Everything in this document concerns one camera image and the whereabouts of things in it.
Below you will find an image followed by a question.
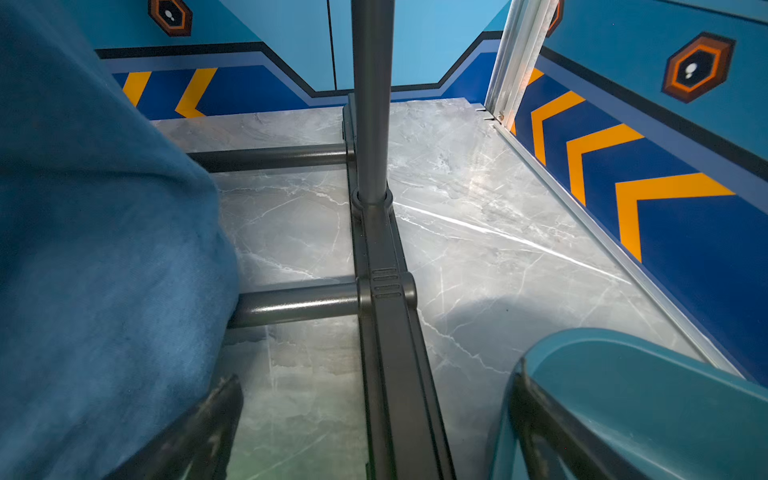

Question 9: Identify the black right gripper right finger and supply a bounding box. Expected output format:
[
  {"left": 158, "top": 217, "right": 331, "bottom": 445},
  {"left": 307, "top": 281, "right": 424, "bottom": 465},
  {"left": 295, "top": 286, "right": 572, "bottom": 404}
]
[{"left": 508, "top": 359, "right": 646, "bottom": 479}]

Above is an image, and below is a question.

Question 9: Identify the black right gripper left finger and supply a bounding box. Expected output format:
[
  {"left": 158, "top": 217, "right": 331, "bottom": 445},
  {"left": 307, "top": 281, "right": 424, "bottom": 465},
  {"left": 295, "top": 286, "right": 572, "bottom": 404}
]
[{"left": 107, "top": 375, "right": 244, "bottom": 479}]

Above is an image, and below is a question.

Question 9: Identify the slate blue t-shirt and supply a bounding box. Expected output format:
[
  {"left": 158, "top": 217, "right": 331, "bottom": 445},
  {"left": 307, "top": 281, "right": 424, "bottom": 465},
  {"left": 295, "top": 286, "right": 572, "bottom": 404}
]
[{"left": 1, "top": 1, "right": 239, "bottom": 479}]

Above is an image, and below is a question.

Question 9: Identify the teal plastic bin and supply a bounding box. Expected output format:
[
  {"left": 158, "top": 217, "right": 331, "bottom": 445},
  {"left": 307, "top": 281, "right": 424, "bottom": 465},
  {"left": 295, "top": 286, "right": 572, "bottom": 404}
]
[{"left": 489, "top": 328, "right": 767, "bottom": 479}]

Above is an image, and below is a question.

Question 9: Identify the black clothes rack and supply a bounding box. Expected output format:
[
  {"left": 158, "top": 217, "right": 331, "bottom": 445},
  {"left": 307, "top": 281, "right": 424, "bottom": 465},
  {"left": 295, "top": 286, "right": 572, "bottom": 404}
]
[{"left": 193, "top": 1, "right": 455, "bottom": 479}]

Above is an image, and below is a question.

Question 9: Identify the aluminium corner post right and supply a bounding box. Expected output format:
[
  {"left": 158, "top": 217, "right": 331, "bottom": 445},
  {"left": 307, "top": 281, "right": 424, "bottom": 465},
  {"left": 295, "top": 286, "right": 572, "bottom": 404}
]
[{"left": 484, "top": 0, "right": 560, "bottom": 131}]

